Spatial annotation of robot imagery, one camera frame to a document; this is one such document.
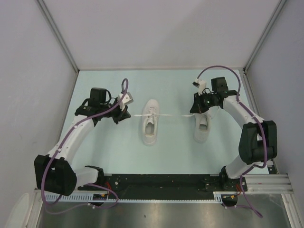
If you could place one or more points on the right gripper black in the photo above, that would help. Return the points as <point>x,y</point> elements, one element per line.
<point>197,107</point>

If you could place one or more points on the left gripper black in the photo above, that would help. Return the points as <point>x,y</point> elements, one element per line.
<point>121,115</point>

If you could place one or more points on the white sneaker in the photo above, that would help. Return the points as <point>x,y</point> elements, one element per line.
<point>150,118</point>
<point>203,124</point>

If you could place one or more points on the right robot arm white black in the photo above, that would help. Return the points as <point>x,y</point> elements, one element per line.
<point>258,141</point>

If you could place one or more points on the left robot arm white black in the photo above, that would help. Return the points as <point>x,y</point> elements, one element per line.
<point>53,171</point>

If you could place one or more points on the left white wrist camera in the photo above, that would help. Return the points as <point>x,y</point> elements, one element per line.
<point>127,99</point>

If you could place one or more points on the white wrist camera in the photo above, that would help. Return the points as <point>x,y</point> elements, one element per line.
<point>127,99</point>
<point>200,84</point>

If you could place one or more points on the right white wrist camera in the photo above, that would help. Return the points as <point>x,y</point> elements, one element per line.
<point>200,84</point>

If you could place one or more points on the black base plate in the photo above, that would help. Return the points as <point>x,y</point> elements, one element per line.
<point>170,186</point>

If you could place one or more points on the white cable duct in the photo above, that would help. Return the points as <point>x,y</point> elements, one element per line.
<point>102,196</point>

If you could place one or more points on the aluminium rail frame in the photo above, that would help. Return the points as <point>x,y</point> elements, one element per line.
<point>268,184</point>

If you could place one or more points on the left corner metal post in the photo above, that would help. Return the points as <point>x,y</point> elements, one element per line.
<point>57,34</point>

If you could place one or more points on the corner metal post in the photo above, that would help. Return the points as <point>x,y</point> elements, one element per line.
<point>265,33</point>
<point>57,34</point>

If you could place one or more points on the right corner metal post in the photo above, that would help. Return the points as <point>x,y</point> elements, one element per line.
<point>265,33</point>

